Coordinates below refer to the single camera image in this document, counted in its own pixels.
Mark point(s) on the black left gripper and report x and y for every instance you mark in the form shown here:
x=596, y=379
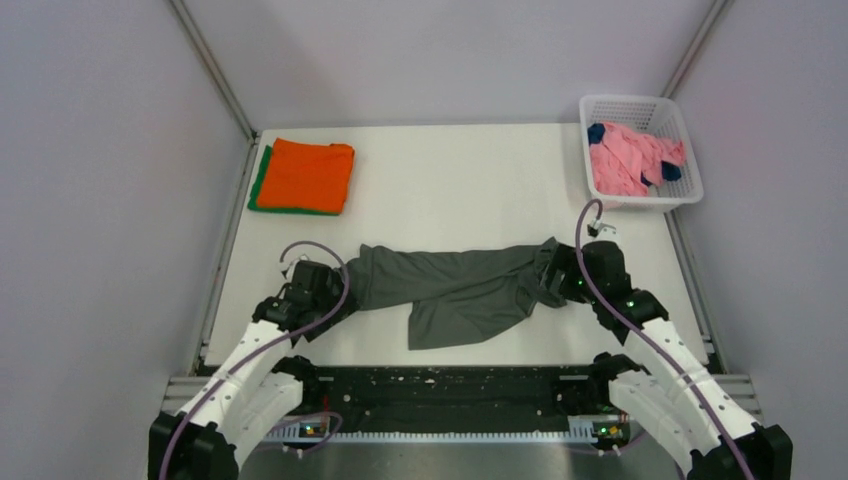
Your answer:
x=351, y=306

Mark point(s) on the pink crumpled t-shirt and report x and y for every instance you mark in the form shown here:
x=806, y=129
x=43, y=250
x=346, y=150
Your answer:
x=623, y=162

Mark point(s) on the aluminium frame post right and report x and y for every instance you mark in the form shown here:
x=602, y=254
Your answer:
x=715, y=14

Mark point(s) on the grey t-shirt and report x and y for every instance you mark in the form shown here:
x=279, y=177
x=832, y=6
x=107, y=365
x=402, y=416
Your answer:
x=457, y=298

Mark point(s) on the white plastic laundry basket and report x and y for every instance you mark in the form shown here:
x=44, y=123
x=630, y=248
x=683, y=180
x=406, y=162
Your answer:
x=656, y=116

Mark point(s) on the folded orange t-shirt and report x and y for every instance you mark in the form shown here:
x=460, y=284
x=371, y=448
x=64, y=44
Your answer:
x=308, y=176

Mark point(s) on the aluminium frame post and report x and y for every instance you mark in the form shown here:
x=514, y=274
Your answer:
x=210, y=65
x=715, y=14

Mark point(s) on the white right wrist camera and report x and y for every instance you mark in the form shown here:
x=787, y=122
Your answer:
x=600, y=231

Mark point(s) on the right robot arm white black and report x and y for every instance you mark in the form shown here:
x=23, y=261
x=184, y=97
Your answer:
x=657, y=381

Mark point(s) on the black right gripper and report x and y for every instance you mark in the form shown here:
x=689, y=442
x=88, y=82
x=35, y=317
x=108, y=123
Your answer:
x=565, y=257

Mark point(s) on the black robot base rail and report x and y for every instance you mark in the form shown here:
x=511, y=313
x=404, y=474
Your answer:
x=460, y=399

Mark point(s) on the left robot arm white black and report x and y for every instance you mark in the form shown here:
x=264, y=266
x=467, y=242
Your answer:
x=258, y=385

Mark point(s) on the folded green t-shirt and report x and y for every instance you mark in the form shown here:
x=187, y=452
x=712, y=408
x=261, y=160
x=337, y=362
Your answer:
x=252, y=202

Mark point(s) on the white slotted cable duct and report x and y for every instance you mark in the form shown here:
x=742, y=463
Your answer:
x=437, y=434

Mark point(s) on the aluminium frame post left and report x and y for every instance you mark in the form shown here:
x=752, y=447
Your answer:
x=210, y=65

